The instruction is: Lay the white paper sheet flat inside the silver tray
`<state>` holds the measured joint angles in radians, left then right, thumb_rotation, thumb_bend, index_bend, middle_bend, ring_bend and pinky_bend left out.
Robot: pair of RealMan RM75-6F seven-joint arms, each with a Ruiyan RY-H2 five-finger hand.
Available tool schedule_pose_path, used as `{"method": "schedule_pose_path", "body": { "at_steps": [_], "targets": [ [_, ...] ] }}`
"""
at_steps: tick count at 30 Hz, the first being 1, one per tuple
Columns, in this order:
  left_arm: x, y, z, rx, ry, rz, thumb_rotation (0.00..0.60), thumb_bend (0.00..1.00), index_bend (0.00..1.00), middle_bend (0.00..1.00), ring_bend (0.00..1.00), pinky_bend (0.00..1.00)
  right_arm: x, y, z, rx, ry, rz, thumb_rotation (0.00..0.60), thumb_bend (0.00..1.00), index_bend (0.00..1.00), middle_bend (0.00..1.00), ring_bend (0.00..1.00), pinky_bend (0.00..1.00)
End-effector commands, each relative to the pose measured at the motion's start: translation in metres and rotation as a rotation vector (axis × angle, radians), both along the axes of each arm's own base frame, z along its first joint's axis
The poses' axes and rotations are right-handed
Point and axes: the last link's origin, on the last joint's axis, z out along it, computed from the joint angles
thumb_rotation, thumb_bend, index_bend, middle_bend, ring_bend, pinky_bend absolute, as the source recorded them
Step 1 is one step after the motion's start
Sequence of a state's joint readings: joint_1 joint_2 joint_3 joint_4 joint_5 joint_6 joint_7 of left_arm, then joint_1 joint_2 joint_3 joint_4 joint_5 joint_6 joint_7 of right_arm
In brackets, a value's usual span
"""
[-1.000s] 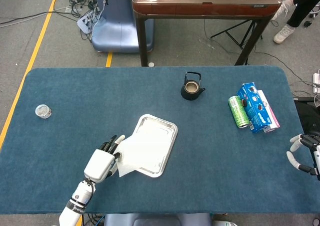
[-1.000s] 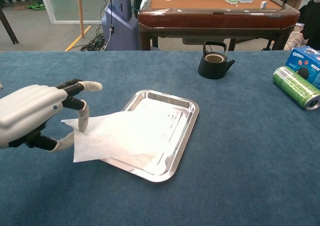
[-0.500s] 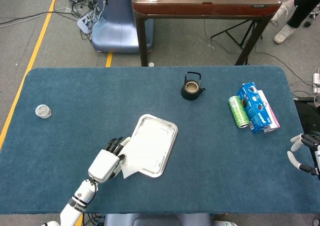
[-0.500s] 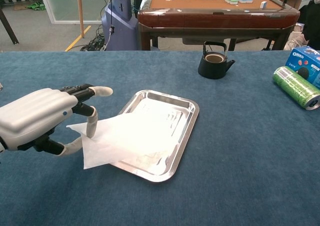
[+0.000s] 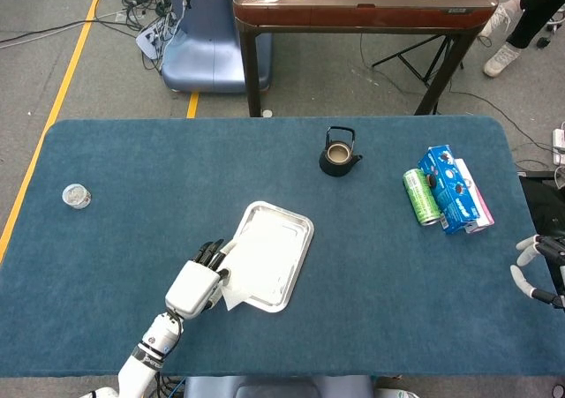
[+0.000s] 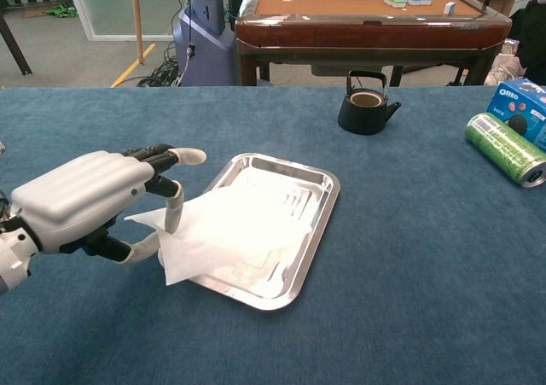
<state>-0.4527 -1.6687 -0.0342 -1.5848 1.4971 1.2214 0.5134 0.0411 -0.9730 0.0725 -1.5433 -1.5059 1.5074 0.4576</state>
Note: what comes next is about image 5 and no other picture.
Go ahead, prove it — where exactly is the blue felt table cover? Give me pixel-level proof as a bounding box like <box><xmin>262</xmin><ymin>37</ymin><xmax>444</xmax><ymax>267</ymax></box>
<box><xmin>0</xmin><ymin>115</ymin><xmax>565</xmax><ymax>378</ymax></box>

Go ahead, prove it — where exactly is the brown mahjong table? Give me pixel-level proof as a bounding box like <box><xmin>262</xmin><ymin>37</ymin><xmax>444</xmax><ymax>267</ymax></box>
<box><xmin>232</xmin><ymin>0</ymin><xmax>499</xmax><ymax>117</ymax></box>

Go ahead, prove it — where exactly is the black tripod stand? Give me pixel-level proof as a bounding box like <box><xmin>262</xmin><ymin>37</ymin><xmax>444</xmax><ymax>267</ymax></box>
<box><xmin>372</xmin><ymin>34</ymin><xmax>465</xmax><ymax>88</ymax></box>

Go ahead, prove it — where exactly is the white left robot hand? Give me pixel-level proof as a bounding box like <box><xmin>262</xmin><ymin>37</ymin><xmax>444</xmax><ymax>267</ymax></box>
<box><xmin>164</xmin><ymin>238</ymin><xmax>239</xmax><ymax>320</ymax></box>

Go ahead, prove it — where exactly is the green drink can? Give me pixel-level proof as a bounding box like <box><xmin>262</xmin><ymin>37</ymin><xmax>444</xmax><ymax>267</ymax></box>
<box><xmin>402</xmin><ymin>168</ymin><xmax>442</xmax><ymax>227</ymax></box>

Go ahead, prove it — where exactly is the blue Oreo cookie box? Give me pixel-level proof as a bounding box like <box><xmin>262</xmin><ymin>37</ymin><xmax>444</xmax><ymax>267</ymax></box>
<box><xmin>417</xmin><ymin>145</ymin><xmax>482</xmax><ymax>236</ymax></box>

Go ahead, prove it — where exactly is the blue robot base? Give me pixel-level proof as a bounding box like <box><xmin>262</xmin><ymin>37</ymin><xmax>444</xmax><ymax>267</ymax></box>
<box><xmin>161</xmin><ymin>0</ymin><xmax>273</xmax><ymax>94</ymax></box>

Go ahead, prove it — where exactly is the pink and white box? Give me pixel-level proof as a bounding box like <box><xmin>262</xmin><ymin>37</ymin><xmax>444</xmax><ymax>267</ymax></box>
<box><xmin>454</xmin><ymin>157</ymin><xmax>495</xmax><ymax>235</ymax></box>

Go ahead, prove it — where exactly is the grey blue robot torso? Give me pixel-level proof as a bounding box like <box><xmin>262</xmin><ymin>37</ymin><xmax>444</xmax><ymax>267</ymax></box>
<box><xmin>183</xmin><ymin>374</ymin><xmax>376</xmax><ymax>398</ymax></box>

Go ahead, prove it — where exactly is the silver metal tray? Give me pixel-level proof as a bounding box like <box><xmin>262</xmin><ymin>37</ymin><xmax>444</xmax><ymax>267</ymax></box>
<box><xmin>222</xmin><ymin>200</ymin><xmax>315</xmax><ymax>314</ymax></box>

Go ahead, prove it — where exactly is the white paper sheet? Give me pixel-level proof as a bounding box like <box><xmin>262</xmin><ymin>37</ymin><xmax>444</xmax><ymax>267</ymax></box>
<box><xmin>218</xmin><ymin>234</ymin><xmax>288</xmax><ymax>312</ymax></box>

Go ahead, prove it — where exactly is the long black floor cable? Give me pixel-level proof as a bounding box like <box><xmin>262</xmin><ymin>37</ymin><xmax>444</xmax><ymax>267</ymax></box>
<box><xmin>0</xmin><ymin>11</ymin><xmax>129</xmax><ymax>46</ymax></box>

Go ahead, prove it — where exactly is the black cast iron teapot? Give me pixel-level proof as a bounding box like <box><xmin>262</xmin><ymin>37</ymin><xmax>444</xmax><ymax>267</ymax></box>
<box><xmin>318</xmin><ymin>125</ymin><xmax>365</xmax><ymax>177</ymax></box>

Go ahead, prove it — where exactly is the small white plastic cup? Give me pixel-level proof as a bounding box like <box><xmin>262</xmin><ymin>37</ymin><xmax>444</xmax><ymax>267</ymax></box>
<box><xmin>62</xmin><ymin>183</ymin><xmax>93</xmax><ymax>210</ymax></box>

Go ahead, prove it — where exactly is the person in black clothes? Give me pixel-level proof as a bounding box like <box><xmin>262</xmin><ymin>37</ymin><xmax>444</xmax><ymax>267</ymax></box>
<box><xmin>505</xmin><ymin>0</ymin><xmax>565</xmax><ymax>50</ymax></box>

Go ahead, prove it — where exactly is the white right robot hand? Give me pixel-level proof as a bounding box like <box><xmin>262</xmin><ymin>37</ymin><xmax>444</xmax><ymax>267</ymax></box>
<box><xmin>509</xmin><ymin>234</ymin><xmax>565</xmax><ymax>311</ymax></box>

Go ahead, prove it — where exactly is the white sneaker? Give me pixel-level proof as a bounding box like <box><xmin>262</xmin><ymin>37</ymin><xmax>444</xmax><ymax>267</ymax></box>
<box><xmin>479</xmin><ymin>0</ymin><xmax>524</xmax><ymax>39</ymax></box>
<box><xmin>482</xmin><ymin>43</ymin><xmax>523</xmax><ymax>79</ymax></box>

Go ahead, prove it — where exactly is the white power strip with plugs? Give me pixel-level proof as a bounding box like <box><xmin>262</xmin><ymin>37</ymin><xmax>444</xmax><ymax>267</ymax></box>
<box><xmin>135</xmin><ymin>16</ymin><xmax>176</xmax><ymax>59</ymax></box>

